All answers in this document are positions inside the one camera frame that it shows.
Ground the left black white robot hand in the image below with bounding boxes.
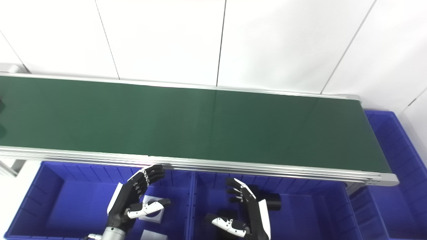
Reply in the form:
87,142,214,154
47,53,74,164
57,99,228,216
107,164,171,230

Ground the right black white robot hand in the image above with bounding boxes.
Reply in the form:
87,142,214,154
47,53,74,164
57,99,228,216
205,178,271,240

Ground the black cylinder part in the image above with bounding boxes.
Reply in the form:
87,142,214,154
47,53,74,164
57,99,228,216
250,185,282,211

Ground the white flat part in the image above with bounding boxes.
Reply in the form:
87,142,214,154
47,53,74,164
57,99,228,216
140,229,168,240

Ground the blue plastic bin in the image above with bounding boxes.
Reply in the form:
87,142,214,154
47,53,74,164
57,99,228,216
349,110,427,240
188,171,363,240
4,161,196,240

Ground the green conveyor belt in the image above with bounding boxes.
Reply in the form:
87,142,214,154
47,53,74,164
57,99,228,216
0,76,393,173
0,72,399,187

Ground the aluminium conveyor leg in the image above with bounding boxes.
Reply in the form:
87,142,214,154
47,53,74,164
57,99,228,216
346,182,365,198
0,159,26,177

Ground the grey conveyor motor housing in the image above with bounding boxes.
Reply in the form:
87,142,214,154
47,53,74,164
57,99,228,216
0,63,30,75

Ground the white square part with ring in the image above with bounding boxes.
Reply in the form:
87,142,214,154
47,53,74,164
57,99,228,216
138,196,165,223

